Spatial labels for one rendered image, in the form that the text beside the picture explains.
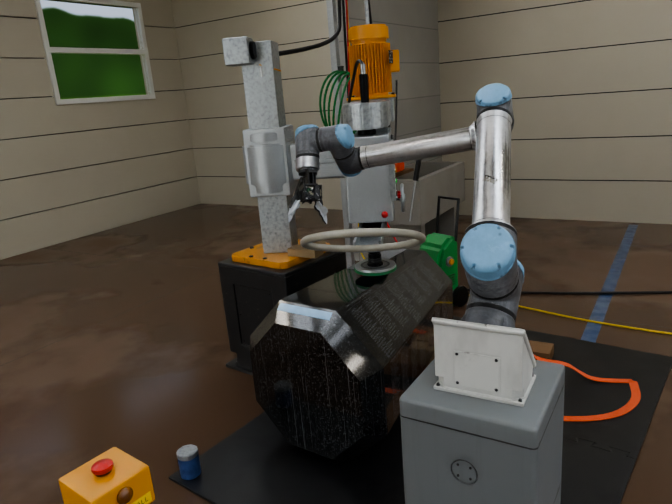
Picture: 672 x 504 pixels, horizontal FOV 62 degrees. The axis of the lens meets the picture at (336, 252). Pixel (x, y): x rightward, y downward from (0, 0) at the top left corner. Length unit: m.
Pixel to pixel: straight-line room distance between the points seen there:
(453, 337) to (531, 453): 0.36
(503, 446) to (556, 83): 6.05
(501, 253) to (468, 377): 0.38
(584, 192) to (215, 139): 5.93
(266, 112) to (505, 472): 2.46
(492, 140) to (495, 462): 0.96
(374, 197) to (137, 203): 7.18
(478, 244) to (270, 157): 2.01
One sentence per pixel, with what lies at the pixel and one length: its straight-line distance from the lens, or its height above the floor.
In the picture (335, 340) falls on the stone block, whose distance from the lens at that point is 2.48.
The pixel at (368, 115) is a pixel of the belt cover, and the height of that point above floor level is 1.62.
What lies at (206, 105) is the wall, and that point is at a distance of 10.06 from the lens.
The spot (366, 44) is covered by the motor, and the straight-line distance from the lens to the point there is 3.35.
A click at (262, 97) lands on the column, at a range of 3.46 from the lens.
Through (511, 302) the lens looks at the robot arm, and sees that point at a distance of 1.75.
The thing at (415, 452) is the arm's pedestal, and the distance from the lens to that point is 1.79.
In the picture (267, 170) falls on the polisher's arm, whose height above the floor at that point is 1.32.
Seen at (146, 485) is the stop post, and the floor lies 1.04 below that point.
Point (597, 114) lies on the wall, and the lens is 7.29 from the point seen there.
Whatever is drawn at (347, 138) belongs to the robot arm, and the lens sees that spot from 2.08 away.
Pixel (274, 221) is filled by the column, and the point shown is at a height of 0.99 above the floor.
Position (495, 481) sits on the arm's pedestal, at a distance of 1.74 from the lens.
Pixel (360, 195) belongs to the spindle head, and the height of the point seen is 1.24.
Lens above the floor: 1.73
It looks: 16 degrees down
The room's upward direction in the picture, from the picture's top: 5 degrees counter-clockwise
